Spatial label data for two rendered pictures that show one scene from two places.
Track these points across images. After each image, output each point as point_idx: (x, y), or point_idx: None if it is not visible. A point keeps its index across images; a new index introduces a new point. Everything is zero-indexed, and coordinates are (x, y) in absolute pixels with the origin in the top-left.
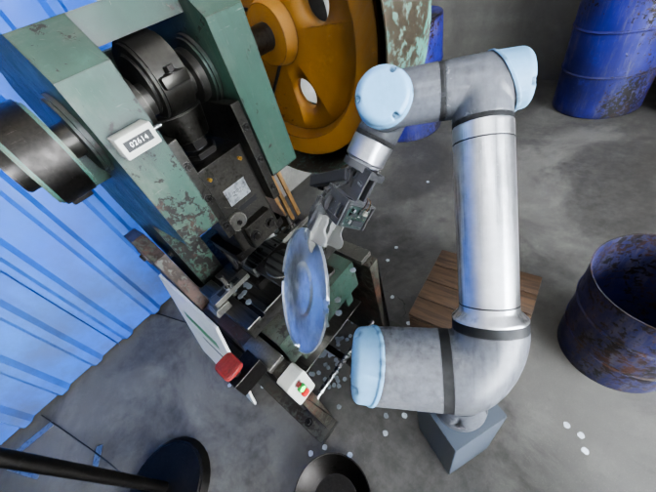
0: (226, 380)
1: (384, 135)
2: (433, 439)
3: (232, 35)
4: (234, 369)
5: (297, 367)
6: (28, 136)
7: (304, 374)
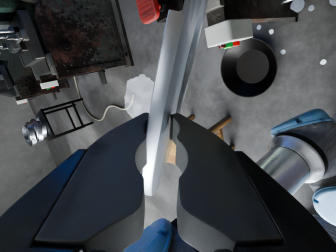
0: (142, 22)
1: None
2: (334, 117)
3: None
4: (149, 17)
5: (228, 31)
6: None
7: (232, 41)
